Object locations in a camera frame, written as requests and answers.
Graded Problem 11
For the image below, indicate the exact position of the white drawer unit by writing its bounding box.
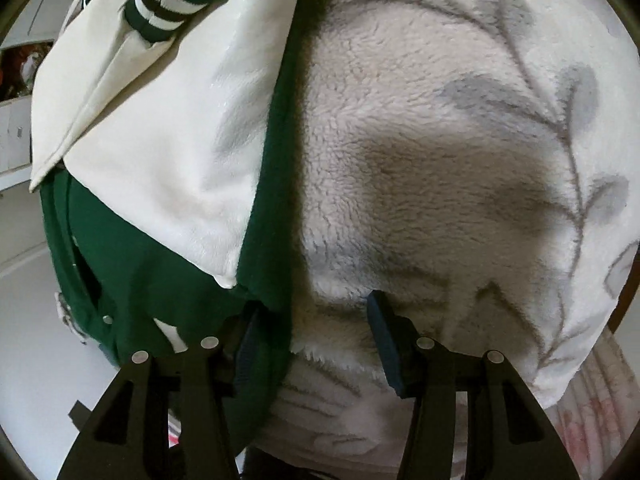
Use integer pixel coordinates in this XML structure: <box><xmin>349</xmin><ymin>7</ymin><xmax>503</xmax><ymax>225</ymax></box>
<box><xmin>0</xmin><ymin>96</ymin><xmax>32</xmax><ymax>191</ymax></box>

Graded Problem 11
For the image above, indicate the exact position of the floral fleece bed blanket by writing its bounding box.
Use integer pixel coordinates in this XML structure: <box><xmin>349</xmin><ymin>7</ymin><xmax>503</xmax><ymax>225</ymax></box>
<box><xmin>255</xmin><ymin>0</ymin><xmax>639</xmax><ymax>479</ymax></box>

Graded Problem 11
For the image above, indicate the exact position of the green white varsity jacket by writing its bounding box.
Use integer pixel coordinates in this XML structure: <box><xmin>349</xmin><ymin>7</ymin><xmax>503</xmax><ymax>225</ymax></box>
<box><xmin>30</xmin><ymin>0</ymin><xmax>302</xmax><ymax>452</ymax></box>

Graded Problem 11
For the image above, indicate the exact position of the pink floral curtain near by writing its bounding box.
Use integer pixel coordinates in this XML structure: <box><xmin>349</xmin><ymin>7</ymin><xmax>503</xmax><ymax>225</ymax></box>
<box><xmin>546</xmin><ymin>330</ymin><xmax>639</xmax><ymax>479</ymax></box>

